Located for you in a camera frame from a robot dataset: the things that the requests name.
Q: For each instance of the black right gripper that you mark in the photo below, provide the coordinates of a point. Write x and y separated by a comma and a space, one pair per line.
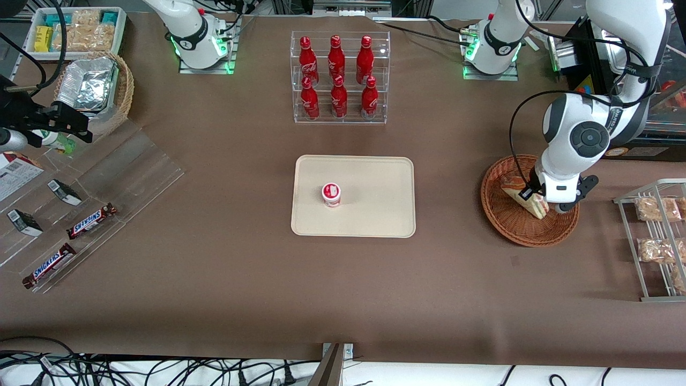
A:
15, 108

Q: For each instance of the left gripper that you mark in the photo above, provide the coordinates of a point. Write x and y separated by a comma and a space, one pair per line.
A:
534, 180

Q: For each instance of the triangle sandwich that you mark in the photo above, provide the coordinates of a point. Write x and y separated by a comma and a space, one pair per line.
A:
512, 185

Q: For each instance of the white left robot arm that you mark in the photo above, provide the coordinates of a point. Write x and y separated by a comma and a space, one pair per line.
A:
563, 161

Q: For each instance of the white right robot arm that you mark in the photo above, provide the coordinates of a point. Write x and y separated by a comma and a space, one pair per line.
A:
187, 32

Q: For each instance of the brown wicker basket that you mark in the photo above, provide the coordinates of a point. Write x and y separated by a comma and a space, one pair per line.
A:
514, 225

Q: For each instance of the light wicker basket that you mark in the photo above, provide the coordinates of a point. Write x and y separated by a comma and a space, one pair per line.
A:
126, 91

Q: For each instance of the beige plastic tray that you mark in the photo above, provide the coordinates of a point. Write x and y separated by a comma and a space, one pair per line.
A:
375, 209

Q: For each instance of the green white bottle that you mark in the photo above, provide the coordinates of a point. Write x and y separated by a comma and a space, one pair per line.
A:
56, 142

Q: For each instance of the silver foil packet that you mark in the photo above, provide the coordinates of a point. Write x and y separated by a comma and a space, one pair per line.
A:
88, 83

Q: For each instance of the small black white box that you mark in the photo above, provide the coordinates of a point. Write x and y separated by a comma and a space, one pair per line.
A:
64, 192
24, 222

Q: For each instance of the red white carton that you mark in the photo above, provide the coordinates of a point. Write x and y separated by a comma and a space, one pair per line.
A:
16, 174

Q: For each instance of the clear acrylic stepped shelf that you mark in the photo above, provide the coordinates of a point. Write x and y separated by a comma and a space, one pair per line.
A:
134, 171

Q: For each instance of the clear cracker pack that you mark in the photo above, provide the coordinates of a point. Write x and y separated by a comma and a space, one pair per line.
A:
67, 40
86, 17
99, 36

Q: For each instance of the yellow snack pack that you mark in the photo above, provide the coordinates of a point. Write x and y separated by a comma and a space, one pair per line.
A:
44, 38

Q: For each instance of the snickers chocolate bar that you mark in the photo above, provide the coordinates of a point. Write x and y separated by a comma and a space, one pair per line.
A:
91, 221
49, 265

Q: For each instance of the white plastic bin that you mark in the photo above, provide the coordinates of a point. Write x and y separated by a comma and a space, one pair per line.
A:
120, 32

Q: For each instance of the teal snack pack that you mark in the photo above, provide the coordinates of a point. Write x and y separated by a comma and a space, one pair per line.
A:
109, 17
53, 20

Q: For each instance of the wrapped bread pack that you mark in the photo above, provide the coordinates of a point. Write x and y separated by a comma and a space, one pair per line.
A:
680, 280
656, 250
659, 209

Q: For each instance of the black food warmer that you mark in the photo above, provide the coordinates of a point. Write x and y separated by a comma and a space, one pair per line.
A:
581, 64

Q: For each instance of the white plastic wrapper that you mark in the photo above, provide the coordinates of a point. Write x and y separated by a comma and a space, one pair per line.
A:
541, 35

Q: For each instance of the red cola bottle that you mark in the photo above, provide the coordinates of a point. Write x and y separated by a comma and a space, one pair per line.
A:
336, 56
338, 101
307, 59
369, 102
309, 102
365, 59

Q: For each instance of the clear acrylic bottle rack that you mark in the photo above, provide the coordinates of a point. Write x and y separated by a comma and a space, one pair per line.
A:
351, 119

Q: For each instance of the red white yogurt cup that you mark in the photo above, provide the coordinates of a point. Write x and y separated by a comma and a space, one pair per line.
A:
332, 194

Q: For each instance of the brown table cover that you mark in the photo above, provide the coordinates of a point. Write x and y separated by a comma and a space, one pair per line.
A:
214, 279

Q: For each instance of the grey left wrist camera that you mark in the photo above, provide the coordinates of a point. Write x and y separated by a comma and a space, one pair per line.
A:
581, 190

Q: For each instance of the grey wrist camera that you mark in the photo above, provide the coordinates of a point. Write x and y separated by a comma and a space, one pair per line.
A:
581, 190
10, 140

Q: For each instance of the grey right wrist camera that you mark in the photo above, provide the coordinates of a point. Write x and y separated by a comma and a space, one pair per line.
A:
10, 140

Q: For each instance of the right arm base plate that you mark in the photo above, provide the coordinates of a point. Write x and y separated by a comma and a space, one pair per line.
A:
206, 69

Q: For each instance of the aluminium frame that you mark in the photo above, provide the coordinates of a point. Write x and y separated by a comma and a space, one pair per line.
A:
351, 6

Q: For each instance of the metal bracket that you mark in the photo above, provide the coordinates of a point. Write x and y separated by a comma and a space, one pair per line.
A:
335, 367

